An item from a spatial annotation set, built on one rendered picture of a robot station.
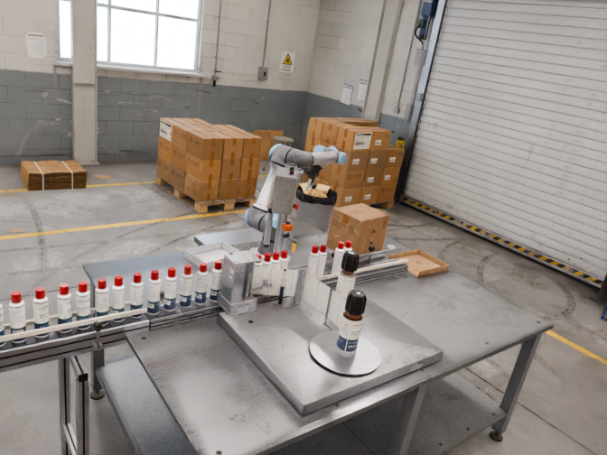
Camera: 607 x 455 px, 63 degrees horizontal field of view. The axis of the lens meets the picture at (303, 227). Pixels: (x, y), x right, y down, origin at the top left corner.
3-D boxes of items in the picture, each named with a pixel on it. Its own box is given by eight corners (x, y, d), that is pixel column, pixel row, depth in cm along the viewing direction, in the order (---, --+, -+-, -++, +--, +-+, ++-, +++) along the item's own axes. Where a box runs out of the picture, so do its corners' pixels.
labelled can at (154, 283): (149, 316, 215) (151, 274, 208) (144, 311, 219) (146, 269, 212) (161, 314, 218) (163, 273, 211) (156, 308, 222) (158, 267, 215)
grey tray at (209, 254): (204, 271, 273) (205, 263, 271) (183, 256, 285) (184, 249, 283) (242, 261, 292) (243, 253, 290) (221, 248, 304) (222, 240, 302)
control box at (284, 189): (271, 212, 242) (276, 175, 236) (272, 201, 258) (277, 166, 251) (292, 215, 243) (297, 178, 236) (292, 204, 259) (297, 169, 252)
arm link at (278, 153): (256, 231, 293) (291, 145, 291) (238, 223, 301) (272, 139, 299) (268, 235, 303) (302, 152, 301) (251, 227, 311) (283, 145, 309)
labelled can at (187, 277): (182, 310, 224) (184, 269, 217) (177, 304, 228) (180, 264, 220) (192, 307, 227) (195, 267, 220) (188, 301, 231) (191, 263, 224)
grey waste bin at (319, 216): (305, 255, 520) (314, 199, 498) (281, 238, 550) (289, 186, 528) (335, 248, 546) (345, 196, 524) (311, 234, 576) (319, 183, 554)
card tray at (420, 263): (417, 277, 308) (419, 271, 306) (387, 259, 327) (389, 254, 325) (447, 270, 326) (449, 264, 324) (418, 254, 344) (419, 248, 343)
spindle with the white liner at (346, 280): (340, 311, 244) (350, 257, 233) (329, 302, 250) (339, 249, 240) (353, 308, 249) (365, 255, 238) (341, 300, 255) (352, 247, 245)
